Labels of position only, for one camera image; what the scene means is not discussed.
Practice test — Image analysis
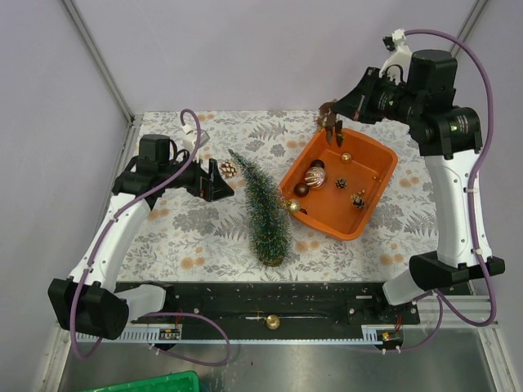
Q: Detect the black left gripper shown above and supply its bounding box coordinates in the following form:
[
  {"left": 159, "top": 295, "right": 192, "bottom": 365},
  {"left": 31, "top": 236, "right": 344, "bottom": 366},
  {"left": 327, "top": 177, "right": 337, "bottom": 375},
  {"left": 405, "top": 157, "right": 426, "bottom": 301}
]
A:
[{"left": 160, "top": 149, "right": 234, "bottom": 201}]

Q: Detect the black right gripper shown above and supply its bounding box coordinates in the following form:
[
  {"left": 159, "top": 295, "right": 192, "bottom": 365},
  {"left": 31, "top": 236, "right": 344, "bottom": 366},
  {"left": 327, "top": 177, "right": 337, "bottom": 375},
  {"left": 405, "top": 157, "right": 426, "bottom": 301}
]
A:
[{"left": 330, "top": 67, "right": 422, "bottom": 126}]

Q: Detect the brown pine cone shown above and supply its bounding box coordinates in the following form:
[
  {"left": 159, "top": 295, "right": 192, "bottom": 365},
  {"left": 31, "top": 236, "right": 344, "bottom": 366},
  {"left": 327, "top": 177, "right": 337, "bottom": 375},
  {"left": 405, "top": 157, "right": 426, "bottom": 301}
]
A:
[{"left": 219, "top": 161, "right": 237, "bottom": 180}]

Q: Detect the gold and brown ornament pile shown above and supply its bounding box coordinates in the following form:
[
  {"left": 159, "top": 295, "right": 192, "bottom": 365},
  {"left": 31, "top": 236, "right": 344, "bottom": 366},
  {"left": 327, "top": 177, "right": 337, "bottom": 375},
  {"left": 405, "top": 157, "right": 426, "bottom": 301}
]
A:
[{"left": 315, "top": 100, "right": 344, "bottom": 147}]

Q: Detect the small green christmas tree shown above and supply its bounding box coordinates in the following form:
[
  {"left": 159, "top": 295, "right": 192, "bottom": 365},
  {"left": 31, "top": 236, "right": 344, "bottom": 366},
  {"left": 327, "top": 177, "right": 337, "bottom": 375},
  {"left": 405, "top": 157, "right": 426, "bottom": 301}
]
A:
[{"left": 229, "top": 149, "right": 291, "bottom": 267}]

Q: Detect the small gold bauble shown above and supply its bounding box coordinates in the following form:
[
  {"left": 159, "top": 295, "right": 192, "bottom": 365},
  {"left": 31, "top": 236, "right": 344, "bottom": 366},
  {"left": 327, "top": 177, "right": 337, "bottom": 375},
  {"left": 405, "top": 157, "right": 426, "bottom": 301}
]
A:
[{"left": 285, "top": 198, "right": 301, "bottom": 214}]

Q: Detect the orange plastic tub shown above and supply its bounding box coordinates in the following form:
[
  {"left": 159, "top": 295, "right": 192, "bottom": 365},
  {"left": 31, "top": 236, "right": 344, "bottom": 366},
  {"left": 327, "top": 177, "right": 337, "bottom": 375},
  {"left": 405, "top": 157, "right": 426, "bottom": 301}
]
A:
[{"left": 280, "top": 128, "right": 398, "bottom": 241}]

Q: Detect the gold round ornament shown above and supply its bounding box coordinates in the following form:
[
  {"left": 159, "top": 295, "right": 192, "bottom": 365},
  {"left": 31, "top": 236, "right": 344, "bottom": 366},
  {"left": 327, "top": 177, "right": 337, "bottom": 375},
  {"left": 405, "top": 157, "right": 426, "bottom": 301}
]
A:
[{"left": 265, "top": 314, "right": 281, "bottom": 331}]

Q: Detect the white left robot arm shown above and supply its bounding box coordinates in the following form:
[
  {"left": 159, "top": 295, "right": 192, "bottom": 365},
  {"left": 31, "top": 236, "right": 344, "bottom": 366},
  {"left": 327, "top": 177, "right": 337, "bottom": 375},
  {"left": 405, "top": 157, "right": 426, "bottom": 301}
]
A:
[{"left": 48, "top": 131, "right": 234, "bottom": 340}]

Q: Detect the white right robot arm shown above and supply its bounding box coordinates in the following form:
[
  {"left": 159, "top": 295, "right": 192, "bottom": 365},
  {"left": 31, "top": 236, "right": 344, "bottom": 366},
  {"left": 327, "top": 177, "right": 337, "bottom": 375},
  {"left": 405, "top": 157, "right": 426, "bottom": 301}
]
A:
[{"left": 333, "top": 49, "right": 505, "bottom": 323}]

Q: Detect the small dark pine cone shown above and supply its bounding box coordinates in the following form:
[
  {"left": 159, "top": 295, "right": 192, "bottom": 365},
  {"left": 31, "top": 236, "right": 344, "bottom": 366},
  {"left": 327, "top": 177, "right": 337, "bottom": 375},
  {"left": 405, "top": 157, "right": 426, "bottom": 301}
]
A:
[{"left": 335, "top": 178, "right": 347, "bottom": 189}]

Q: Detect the large gold striped bauble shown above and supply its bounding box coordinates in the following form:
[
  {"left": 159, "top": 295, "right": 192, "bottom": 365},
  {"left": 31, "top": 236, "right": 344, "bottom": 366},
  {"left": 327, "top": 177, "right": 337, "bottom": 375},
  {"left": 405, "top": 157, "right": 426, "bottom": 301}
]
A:
[{"left": 304, "top": 167, "right": 326, "bottom": 189}]

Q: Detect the green plastic crate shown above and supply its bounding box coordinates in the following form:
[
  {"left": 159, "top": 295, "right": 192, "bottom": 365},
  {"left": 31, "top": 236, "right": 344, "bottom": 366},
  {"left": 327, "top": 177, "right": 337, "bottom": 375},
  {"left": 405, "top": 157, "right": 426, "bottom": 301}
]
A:
[{"left": 92, "top": 371, "right": 200, "bottom": 392}]

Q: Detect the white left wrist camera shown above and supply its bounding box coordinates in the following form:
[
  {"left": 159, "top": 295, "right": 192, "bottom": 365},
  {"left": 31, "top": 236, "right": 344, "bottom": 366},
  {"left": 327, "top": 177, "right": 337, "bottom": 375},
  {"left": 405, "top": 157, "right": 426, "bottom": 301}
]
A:
[{"left": 181, "top": 124, "right": 210, "bottom": 161}]

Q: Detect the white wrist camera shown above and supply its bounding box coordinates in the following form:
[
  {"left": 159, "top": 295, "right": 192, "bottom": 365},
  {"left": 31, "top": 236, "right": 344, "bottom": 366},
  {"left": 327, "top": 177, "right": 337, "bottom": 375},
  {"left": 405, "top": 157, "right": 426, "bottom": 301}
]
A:
[
  {"left": 181, "top": 124, "right": 210, "bottom": 161},
  {"left": 379, "top": 29, "right": 412, "bottom": 83}
]

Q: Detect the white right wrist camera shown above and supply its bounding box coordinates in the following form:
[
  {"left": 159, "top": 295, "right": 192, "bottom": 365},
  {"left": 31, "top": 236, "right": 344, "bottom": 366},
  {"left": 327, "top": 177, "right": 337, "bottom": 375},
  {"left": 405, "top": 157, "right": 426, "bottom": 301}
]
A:
[{"left": 379, "top": 29, "right": 412, "bottom": 83}]

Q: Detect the aluminium frame post left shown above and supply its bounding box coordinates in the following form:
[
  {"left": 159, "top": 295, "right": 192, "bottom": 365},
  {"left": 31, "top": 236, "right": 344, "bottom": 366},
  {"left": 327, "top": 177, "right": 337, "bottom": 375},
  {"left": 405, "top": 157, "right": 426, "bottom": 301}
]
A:
[{"left": 60, "top": 0, "right": 136, "bottom": 119}]

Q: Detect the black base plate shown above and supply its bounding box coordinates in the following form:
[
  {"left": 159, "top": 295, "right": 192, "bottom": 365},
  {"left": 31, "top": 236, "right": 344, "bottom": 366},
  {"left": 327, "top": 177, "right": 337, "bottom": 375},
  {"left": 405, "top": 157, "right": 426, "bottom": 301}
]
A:
[{"left": 137, "top": 282, "right": 420, "bottom": 336}]

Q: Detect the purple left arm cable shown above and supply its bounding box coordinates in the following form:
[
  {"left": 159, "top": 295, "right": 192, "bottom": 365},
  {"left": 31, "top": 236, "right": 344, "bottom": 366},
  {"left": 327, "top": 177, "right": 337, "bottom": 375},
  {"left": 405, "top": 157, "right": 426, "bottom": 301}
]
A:
[{"left": 69, "top": 108, "right": 232, "bottom": 366}]

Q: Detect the grey slotted cable duct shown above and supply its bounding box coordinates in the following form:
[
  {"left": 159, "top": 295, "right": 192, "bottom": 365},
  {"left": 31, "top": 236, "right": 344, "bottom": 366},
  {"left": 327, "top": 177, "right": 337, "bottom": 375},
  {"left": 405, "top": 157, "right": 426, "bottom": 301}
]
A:
[{"left": 118, "top": 328, "right": 387, "bottom": 345}]

